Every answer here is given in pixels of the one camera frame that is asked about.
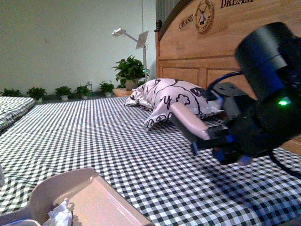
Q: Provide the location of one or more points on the pink plastic dustpan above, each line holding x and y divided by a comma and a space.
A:
92, 201

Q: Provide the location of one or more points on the small potted plant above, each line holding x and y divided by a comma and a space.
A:
12, 93
63, 92
106, 88
83, 92
36, 93

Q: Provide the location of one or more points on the black white printed pillow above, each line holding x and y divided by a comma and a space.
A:
158, 95

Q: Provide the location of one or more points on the checkered bed sheet mattress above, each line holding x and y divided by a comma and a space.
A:
153, 169

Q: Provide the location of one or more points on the wooden bed frame headboard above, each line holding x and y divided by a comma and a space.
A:
197, 42

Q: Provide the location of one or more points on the white tissue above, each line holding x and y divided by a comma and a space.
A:
60, 215

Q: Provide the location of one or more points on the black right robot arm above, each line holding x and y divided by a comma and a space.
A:
270, 60

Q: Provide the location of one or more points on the large potted green plant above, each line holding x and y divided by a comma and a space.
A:
130, 71

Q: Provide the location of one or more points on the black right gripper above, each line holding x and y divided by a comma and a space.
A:
241, 136

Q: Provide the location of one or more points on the far wooden nightstand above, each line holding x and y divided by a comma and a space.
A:
123, 92

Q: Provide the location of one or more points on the white floor lamp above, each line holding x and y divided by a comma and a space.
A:
140, 42

